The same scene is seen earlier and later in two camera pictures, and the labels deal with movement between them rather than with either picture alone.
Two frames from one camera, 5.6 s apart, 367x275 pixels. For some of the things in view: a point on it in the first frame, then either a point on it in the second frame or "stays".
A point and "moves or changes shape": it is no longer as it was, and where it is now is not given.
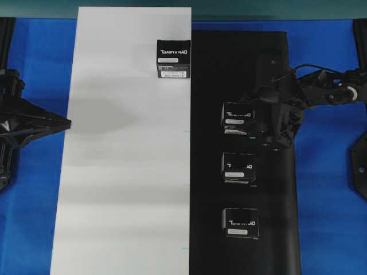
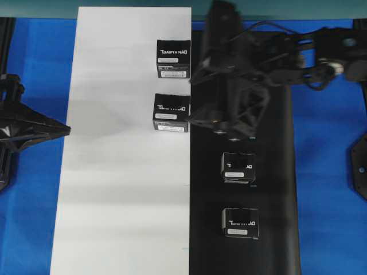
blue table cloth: [332, 219] stays
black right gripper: [276, 108] → [233, 82]
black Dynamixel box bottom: [240, 222] stays
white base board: [124, 205] stays
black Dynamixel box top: [238, 118] moves or changes shape
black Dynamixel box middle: [239, 169] stays
